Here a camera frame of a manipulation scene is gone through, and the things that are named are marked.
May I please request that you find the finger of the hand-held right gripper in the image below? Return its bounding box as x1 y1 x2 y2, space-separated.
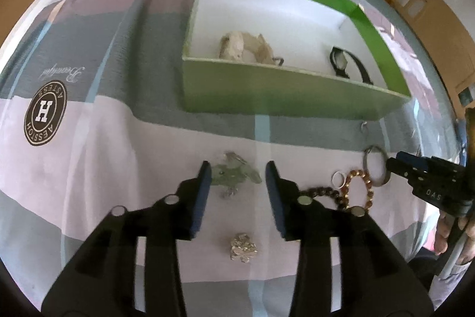
386 158 416 184
396 151 431 169

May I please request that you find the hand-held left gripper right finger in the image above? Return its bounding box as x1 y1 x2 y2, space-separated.
265 160 435 317

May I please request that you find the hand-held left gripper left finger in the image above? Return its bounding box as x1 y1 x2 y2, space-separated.
41 161 213 317

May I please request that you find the green and silver necklace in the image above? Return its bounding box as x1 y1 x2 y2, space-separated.
211 151 262 199

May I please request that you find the silver metal bangle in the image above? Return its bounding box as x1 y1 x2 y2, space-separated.
363 144 391 187

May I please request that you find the brown bead bracelet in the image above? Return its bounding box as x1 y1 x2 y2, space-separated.
297 169 373 212

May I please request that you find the gold and silver brooch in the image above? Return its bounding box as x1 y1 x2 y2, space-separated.
227 232 258 264

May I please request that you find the green cardboard box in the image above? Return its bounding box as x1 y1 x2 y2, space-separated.
181 0 412 120

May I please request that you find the beige shell jewelry piece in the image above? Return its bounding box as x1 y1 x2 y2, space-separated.
218 31 284 67

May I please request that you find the person's right hand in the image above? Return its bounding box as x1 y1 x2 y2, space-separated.
434 206 475 266

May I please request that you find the black wrist watch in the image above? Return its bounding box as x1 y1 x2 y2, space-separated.
330 47 373 84

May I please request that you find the printed purple grey bed sheet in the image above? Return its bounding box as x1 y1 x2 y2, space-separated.
0 0 464 310

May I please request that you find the wooden cabinet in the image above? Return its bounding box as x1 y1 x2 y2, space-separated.
382 0 475 117

